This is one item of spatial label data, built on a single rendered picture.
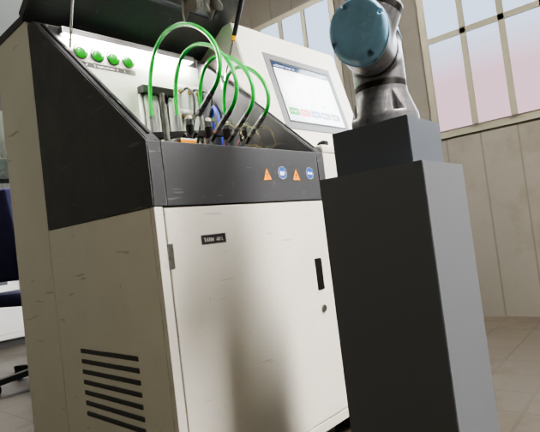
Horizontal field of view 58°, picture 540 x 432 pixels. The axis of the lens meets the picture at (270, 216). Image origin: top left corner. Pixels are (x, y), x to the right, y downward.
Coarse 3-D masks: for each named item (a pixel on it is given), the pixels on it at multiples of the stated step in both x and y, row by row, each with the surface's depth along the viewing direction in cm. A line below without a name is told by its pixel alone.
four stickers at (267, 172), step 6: (264, 168) 142; (270, 168) 144; (282, 168) 149; (294, 168) 153; (306, 168) 157; (312, 168) 160; (264, 174) 142; (270, 174) 144; (282, 174) 148; (294, 174) 152; (306, 174) 157; (312, 174) 159; (264, 180) 142; (270, 180) 144; (294, 180) 152; (300, 180) 154
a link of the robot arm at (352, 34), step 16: (352, 0) 92; (368, 0) 91; (384, 0) 92; (336, 16) 94; (352, 16) 92; (368, 16) 91; (384, 16) 90; (336, 32) 94; (352, 32) 93; (368, 32) 91; (384, 32) 91; (336, 48) 95; (352, 48) 93; (368, 48) 92; (384, 48) 94; (352, 64) 97; (368, 64) 96; (384, 64) 100
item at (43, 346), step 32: (0, 64) 171; (32, 96) 155; (32, 128) 156; (32, 160) 157; (32, 192) 158; (32, 224) 160; (32, 256) 161; (32, 288) 162; (32, 320) 164; (32, 352) 165; (32, 384) 167; (64, 416) 151
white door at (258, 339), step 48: (192, 240) 120; (240, 240) 132; (288, 240) 147; (192, 288) 118; (240, 288) 130; (288, 288) 144; (192, 336) 117; (240, 336) 128; (288, 336) 142; (336, 336) 159; (192, 384) 115; (240, 384) 126; (288, 384) 139; (336, 384) 156
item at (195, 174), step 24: (168, 144) 118; (192, 144) 124; (168, 168) 117; (192, 168) 123; (216, 168) 129; (240, 168) 135; (288, 168) 151; (168, 192) 116; (192, 192) 122; (216, 192) 128; (240, 192) 134; (264, 192) 141; (288, 192) 149; (312, 192) 158
